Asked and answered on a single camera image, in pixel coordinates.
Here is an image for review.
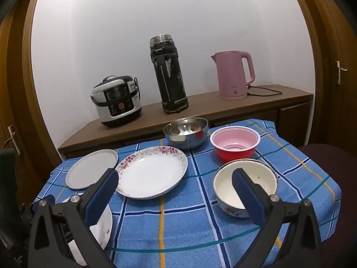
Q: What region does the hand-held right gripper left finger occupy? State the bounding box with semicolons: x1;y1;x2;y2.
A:
28;169;120;268

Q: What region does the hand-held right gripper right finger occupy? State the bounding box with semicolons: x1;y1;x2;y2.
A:
232;168;321;268

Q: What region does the white enamel floral bowl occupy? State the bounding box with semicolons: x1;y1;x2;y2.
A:
212;159;279;219

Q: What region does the plain grey-white plate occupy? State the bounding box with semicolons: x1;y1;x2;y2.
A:
65;149;119;190

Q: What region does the pink and red plastic bowl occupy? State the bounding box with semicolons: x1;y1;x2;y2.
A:
210;126;261;163

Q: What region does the white floral rim plate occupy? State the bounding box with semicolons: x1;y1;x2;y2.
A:
115;146;188;200

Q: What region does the stainless steel bowl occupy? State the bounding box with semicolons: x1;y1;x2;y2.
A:
163;117;210;150

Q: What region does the white printed plate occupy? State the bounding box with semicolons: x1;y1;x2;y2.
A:
65;198;113;267

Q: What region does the blue checked tablecloth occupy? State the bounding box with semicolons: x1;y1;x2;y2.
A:
33;118;342;268

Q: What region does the brown wooden sideboard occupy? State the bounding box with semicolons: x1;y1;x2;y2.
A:
57;84;314;159

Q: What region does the white and black rice cooker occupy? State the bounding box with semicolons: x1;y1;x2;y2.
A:
90;75;143;129

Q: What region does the maroon chair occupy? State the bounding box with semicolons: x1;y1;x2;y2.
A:
297;143;357;268

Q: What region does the pink electric kettle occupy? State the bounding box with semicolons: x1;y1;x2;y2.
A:
211;51;256;101

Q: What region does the black thermos flask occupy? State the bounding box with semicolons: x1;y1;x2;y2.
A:
150;35;189;115

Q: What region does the brown wooden door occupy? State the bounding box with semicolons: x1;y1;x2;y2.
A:
287;0;357;148
0;3;56;201

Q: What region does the metal door handle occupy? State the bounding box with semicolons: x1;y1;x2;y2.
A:
335;61;348;85
5;126;21;155

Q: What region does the black kettle power cable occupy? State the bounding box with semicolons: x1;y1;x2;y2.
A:
247;85;283;97

